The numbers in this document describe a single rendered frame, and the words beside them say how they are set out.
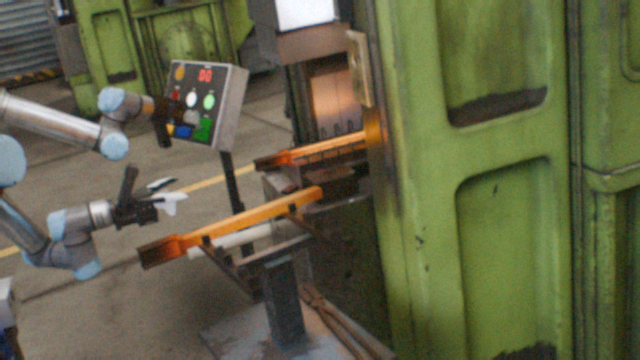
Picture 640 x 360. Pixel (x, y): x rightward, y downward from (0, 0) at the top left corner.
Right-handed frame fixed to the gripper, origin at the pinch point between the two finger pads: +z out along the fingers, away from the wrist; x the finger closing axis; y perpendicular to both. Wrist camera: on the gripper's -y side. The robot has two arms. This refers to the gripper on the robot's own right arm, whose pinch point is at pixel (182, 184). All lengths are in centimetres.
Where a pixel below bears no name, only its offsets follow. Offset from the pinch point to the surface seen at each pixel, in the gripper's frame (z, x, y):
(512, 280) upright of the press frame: 73, 42, 35
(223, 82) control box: 25, -43, -15
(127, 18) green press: 34, -492, 10
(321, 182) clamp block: 32.7, 19.5, 2.3
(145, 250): -14.7, 44.9, -4.6
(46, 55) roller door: -54, -800, 70
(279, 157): 27.5, 1.1, -0.7
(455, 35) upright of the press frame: 62, 42, -33
